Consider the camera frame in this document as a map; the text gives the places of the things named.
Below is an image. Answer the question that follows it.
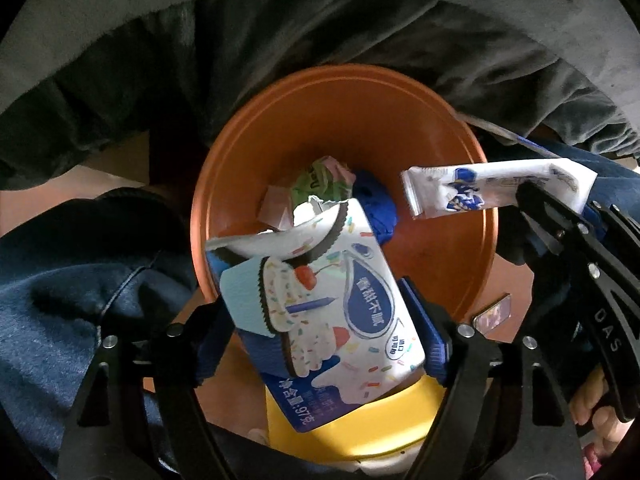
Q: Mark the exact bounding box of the blue and white cookie box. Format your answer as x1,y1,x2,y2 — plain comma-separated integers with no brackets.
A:
205,197,427,433

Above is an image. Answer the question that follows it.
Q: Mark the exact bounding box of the person's jeans leg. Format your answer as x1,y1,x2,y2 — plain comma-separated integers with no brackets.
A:
500,132,640,206
0,187,213,466

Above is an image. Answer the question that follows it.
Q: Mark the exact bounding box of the blue snack pouch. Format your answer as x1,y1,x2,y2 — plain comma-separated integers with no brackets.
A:
352,170,399,246

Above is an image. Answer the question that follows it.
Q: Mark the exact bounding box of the white blue-print snack packet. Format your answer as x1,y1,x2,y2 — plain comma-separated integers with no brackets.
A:
401,157,599,220

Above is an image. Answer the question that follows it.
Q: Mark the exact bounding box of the person's left jeans leg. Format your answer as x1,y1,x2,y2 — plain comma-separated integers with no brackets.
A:
0,187,213,466

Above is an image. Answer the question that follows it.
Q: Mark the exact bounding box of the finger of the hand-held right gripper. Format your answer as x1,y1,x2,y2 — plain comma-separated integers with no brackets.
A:
582,200,640,311
515,181,640,423

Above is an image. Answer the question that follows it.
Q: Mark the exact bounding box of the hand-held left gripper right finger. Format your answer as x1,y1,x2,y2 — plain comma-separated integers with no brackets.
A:
397,275,586,480

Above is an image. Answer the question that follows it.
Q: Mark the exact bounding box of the small brown wrapper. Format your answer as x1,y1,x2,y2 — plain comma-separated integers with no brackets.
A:
257,185,293,228

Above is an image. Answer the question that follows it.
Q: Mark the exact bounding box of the person's right jeans leg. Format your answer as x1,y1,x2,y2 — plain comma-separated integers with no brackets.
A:
500,132,640,206

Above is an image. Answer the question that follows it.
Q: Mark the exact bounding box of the green snack packet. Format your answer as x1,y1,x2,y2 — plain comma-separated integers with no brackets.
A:
290,156,357,206

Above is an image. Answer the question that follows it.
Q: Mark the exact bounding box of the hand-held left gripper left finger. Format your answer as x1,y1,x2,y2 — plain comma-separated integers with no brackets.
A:
57,300,237,480

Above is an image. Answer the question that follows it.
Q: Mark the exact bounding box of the person's right hand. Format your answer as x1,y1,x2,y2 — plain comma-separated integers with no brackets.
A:
569,367,633,456

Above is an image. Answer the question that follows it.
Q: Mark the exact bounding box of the orange plastic basin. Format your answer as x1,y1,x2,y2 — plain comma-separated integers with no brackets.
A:
190,62,499,411

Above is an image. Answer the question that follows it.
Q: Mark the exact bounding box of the small purple card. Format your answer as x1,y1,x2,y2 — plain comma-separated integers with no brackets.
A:
470,296,513,335

